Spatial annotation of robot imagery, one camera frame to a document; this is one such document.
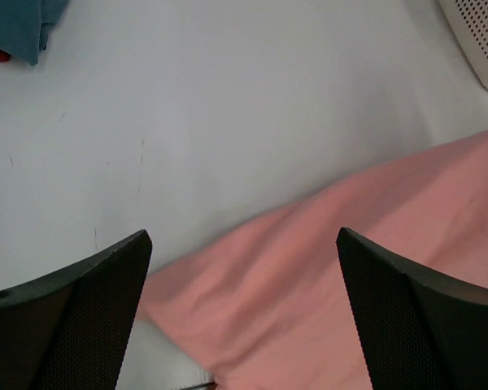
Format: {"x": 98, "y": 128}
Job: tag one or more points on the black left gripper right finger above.
{"x": 418, "y": 328}

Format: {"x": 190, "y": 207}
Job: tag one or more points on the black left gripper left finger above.
{"x": 70, "y": 329}

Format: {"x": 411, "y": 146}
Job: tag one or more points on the pink t shirt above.
{"x": 265, "y": 307}

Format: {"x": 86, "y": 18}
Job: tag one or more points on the folded teal t shirt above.
{"x": 25, "y": 27}

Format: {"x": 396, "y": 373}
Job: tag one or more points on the white perforated laundry basket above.
{"x": 468, "y": 20}

